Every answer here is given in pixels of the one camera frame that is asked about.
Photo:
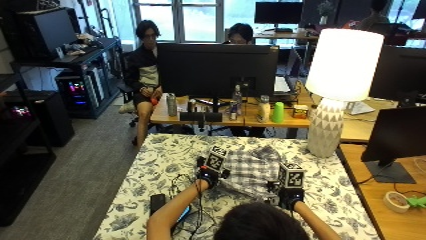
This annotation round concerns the long wooden desk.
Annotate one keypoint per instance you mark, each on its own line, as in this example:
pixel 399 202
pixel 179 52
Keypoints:
pixel 354 128

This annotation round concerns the white table lamp patterned base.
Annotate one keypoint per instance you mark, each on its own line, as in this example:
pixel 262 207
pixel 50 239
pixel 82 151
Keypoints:
pixel 340 63

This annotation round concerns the wooden side desk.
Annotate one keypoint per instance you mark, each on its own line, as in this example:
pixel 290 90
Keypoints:
pixel 390 223

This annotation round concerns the open laptop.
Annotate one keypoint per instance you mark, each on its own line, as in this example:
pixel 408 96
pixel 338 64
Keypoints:
pixel 287 78

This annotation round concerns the smartphone with lit screen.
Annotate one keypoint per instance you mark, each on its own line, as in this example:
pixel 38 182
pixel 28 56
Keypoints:
pixel 183 213

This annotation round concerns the small yellow box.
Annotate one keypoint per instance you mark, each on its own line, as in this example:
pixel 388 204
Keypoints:
pixel 299 111

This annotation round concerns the blue floral tablecloth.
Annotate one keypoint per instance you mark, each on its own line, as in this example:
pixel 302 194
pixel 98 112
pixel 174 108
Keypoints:
pixel 154 160

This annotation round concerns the black monitor behind lamp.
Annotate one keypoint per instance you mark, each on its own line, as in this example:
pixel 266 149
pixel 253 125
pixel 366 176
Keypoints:
pixel 396 73

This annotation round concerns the green plastic cup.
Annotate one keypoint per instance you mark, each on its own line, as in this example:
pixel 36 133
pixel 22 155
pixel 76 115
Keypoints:
pixel 278 112

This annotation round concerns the person's left hand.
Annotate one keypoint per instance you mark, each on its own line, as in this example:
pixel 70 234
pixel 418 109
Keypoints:
pixel 207 176

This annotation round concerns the grey plaid shirt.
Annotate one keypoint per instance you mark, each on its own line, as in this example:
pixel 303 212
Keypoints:
pixel 253 166

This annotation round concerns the person's right hand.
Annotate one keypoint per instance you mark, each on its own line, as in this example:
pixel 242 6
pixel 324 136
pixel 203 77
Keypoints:
pixel 290 197

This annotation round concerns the roll of beige tape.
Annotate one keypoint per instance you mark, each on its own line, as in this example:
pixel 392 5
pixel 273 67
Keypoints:
pixel 395 201

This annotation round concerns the computer tower with coloured lights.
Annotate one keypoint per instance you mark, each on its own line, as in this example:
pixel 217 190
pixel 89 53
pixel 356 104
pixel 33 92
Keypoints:
pixel 80 91

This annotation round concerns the large black case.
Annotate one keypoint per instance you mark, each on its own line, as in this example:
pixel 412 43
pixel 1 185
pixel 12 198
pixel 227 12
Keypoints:
pixel 46 31

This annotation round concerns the white marker cube left glove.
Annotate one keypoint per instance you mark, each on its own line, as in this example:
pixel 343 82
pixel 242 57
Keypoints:
pixel 217 158

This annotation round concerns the small black bottle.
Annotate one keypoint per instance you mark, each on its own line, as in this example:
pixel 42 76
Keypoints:
pixel 191 105

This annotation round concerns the black metal shelf rack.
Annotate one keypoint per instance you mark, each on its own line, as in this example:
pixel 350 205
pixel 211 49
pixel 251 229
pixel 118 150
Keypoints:
pixel 94 55

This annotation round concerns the white marker cube right glove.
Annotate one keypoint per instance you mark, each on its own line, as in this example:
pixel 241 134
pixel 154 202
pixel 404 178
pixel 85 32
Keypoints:
pixel 291 175

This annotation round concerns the white marker cube glove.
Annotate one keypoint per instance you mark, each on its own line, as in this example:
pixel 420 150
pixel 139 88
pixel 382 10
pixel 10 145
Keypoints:
pixel 291 175
pixel 217 158

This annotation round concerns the green plastic object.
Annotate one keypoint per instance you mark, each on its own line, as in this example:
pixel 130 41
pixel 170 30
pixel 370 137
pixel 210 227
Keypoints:
pixel 416 202

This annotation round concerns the black low shelf unit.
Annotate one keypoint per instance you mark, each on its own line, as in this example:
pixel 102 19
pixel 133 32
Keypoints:
pixel 20 166

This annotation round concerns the grey metal tumbler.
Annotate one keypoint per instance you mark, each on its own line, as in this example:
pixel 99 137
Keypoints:
pixel 171 104

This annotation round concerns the black rectangular device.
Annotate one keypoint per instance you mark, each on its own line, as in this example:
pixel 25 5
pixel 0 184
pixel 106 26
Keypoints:
pixel 199 116

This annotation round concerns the clear water bottle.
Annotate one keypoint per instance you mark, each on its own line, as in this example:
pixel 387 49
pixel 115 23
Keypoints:
pixel 237 96

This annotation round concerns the blue drink can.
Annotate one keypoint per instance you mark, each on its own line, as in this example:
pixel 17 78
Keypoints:
pixel 233 111

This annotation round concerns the black power bank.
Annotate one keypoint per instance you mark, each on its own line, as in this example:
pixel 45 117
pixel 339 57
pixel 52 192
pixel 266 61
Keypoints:
pixel 157 204

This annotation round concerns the white plastic bottle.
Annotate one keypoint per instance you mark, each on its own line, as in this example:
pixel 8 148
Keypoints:
pixel 263 109

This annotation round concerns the black monitor with square base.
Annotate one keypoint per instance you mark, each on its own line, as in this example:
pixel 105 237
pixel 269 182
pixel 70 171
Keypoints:
pixel 399 133

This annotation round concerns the distant black monitor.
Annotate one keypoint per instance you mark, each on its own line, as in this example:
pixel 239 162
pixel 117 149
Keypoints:
pixel 278 12

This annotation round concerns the large black monitor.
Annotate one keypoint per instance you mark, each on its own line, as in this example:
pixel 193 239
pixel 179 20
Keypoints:
pixel 213 70

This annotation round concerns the white papers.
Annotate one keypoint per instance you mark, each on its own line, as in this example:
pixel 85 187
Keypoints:
pixel 359 108

